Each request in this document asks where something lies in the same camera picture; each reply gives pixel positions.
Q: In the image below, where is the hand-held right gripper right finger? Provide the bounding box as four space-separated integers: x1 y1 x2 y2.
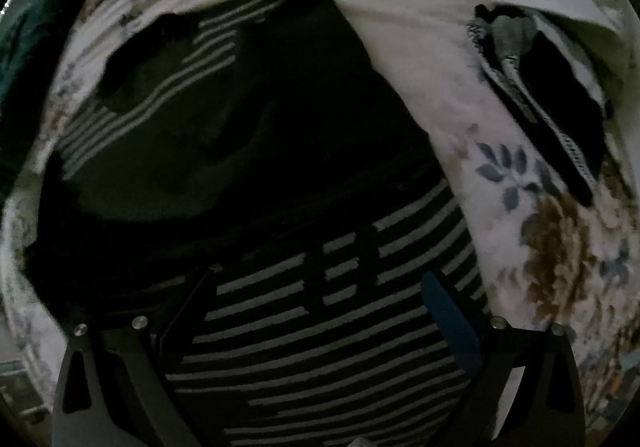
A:
420 272 586 447

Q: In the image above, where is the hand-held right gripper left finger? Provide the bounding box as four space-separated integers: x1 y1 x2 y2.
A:
52 264 221 447

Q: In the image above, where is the black striped garment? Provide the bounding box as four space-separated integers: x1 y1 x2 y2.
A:
22 0 493 447

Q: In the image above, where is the black garment with patterned trim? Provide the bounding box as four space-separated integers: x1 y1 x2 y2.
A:
467 3 613 208

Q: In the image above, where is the floral bed sheet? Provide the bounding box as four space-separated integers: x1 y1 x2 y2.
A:
0 0 640 430

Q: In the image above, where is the teal quilt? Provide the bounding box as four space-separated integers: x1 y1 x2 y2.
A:
0 0 99 200

